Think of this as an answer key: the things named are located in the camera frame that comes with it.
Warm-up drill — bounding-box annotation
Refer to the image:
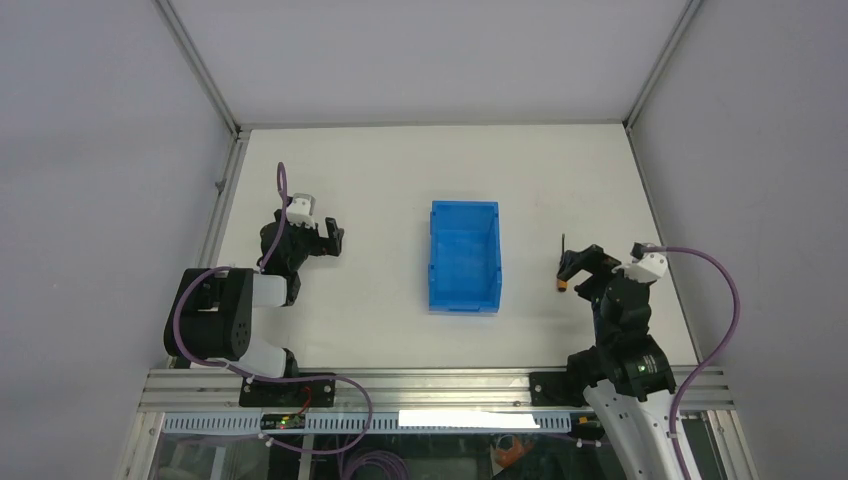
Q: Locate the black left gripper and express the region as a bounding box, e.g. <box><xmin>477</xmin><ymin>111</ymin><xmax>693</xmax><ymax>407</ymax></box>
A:
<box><xmin>275</xmin><ymin>210</ymin><xmax>342</xmax><ymax>272</ymax></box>

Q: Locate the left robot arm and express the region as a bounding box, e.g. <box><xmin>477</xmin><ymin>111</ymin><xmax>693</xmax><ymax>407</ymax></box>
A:
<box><xmin>163</xmin><ymin>210</ymin><xmax>344</xmax><ymax>406</ymax></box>

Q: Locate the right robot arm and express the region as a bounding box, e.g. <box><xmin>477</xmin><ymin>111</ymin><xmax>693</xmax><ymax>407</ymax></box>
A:
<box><xmin>557</xmin><ymin>244</ymin><xmax>700</xmax><ymax>479</ymax></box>

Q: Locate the blue plastic bin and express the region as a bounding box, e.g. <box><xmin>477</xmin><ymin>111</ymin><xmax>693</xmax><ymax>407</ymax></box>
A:
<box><xmin>427</xmin><ymin>200</ymin><xmax>503</xmax><ymax>314</ymax></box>

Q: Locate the orange object below table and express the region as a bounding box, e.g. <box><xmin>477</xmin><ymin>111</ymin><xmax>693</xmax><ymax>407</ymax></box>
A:
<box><xmin>491</xmin><ymin>434</ymin><xmax>535</xmax><ymax>469</ymax></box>

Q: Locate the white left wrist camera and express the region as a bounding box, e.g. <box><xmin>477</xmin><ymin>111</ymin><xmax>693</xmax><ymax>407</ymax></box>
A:
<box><xmin>285</xmin><ymin>193</ymin><xmax>315</xmax><ymax>217</ymax></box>

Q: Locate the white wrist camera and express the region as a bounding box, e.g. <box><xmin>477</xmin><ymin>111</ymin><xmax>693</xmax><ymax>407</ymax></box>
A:
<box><xmin>285</xmin><ymin>193</ymin><xmax>315</xmax><ymax>217</ymax></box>
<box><xmin>614</xmin><ymin>243</ymin><xmax>669</xmax><ymax>284</ymax></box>

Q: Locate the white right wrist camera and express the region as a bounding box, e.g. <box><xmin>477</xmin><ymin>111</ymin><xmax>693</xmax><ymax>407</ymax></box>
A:
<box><xmin>614</xmin><ymin>243</ymin><xmax>669</xmax><ymax>284</ymax></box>

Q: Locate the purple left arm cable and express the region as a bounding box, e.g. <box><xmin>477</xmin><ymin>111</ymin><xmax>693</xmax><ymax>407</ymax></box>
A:
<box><xmin>172</xmin><ymin>161</ymin><xmax>375</xmax><ymax>456</ymax></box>

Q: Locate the aluminium left frame post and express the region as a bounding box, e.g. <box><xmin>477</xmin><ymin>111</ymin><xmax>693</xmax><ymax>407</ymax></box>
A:
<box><xmin>152</xmin><ymin>0</ymin><xmax>250</xmax><ymax>267</ymax></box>

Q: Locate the aluminium frame post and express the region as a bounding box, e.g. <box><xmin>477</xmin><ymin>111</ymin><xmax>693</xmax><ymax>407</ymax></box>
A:
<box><xmin>622</xmin><ymin>1</ymin><xmax>703</xmax><ymax>364</ymax></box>
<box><xmin>152</xmin><ymin>0</ymin><xmax>250</xmax><ymax>267</ymax></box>

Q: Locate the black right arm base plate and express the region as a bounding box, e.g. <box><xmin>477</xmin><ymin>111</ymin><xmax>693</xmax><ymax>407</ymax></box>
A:
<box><xmin>528</xmin><ymin>371</ymin><xmax>589</xmax><ymax>408</ymax></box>

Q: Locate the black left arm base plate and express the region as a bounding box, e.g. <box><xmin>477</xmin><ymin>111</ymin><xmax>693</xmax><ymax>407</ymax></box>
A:
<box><xmin>238</xmin><ymin>377</ymin><xmax>336</xmax><ymax>409</ymax></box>

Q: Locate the aluminium front rail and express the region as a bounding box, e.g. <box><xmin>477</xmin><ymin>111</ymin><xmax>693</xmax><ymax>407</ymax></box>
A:
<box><xmin>137</xmin><ymin>366</ymin><xmax>735</xmax><ymax>415</ymax></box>

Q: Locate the white slotted cable duct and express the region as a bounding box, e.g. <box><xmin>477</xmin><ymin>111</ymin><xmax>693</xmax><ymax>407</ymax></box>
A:
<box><xmin>163</xmin><ymin>410</ymin><xmax>572</xmax><ymax>436</ymax></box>

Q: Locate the aluminium right frame post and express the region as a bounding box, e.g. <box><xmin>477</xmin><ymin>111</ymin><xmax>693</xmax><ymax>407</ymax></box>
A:
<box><xmin>622</xmin><ymin>1</ymin><xmax>703</xmax><ymax>364</ymax></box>

